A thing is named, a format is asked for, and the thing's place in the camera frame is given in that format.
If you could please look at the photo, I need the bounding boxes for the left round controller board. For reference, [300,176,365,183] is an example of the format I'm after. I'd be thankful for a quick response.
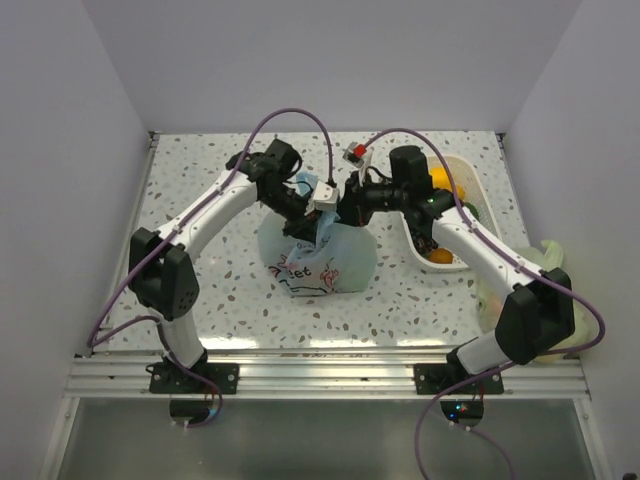
[169,399,218,429]

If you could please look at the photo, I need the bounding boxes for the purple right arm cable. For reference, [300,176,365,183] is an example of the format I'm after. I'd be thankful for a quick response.
[414,128,608,480]

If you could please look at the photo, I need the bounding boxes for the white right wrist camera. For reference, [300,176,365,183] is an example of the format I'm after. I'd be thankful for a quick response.
[343,142,373,185]

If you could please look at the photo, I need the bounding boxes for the pale green plastic bag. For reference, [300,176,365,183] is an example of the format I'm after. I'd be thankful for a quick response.
[476,240,593,364]

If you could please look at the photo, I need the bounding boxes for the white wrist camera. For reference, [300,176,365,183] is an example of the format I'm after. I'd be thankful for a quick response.
[305,181,339,215]
[343,142,373,185]

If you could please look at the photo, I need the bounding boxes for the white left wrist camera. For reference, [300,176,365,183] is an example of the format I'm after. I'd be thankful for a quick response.
[305,181,339,215]

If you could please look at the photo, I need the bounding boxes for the right round controller board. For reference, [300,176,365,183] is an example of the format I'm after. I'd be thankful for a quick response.
[440,400,485,427]

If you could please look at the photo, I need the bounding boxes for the brown fake kiwi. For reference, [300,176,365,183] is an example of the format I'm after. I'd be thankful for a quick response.
[427,248,454,265]

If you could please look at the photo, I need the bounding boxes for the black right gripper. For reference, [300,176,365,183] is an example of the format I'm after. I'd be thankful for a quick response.
[326,170,408,228]

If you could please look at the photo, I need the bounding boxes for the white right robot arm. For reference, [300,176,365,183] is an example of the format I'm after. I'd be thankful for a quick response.
[338,143,575,393]

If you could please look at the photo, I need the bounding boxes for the dark green fake lime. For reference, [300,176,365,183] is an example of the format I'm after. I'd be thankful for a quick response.
[463,202,480,221]

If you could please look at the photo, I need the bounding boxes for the light blue plastic bag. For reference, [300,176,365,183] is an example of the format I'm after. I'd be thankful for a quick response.
[256,171,377,299]

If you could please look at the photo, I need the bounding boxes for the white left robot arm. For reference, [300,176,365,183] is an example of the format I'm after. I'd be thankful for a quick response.
[128,140,320,393]

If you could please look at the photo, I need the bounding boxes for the dark purple fake grapes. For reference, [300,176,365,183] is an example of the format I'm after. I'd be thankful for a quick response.
[409,227,439,255]

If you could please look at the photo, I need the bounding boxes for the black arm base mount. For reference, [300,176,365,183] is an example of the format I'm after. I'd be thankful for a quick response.
[413,349,505,395]

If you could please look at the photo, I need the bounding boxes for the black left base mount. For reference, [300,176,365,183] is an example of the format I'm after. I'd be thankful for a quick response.
[145,358,240,395]

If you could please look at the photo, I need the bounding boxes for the white perforated plastic basket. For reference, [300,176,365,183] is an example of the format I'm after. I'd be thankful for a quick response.
[400,155,502,273]

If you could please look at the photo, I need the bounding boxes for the aluminium front rail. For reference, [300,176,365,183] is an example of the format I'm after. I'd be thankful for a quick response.
[64,348,590,400]

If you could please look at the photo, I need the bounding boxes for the round controller board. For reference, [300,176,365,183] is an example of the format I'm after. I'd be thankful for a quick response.
[169,399,218,429]
[440,400,485,427]

